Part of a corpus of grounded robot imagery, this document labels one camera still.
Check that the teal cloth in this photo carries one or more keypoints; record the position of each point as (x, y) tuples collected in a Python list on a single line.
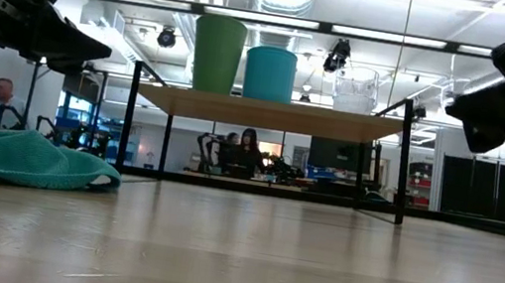
[(14, 158)]

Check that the clear plastic cup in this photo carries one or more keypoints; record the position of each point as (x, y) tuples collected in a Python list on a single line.
[(354, 96)]

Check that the dark background monitor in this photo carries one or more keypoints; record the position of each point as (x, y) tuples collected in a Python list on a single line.
[(338, 154)]

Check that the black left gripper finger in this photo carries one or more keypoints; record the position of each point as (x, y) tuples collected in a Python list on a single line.
[(65, 65), (76, 42)]

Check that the blue storage bin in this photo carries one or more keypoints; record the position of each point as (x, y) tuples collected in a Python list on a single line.
[(315, 172)]

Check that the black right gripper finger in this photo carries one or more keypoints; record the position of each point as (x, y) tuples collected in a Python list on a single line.
[(484, 137), (483, 108)]

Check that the ceiling air vent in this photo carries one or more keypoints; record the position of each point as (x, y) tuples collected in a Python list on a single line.
[(273, 39)]

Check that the green tumbler cup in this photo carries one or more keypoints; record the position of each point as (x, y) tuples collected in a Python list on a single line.
[(217, 56)]

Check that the small dark ceiling lamp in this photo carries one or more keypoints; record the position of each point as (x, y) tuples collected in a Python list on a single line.
[(305, 98)]

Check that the black aluminium rig frame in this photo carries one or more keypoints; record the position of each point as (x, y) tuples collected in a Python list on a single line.
[(471, 223)]

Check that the black overhead crossbar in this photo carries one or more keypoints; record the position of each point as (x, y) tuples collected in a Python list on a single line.
[(325, 27)]

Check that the red storage rack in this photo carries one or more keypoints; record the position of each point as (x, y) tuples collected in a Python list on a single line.
[(419, 181)]

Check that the wooden shelf with black legs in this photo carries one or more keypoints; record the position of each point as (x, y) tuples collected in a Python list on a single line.
[(266, 113)]

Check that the black background robot arm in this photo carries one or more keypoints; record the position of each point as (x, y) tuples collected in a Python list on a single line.
[(46, 126), (283, 170), (205, 154), (11, 113)]

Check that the blue mug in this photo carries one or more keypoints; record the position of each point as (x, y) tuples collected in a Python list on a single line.
[(270, 74)]

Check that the black ceiling dome camera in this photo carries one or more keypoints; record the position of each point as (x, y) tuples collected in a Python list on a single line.
[(166, 37)]

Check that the black partition panels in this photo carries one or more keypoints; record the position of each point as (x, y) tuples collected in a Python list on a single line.
[(501, 189)]

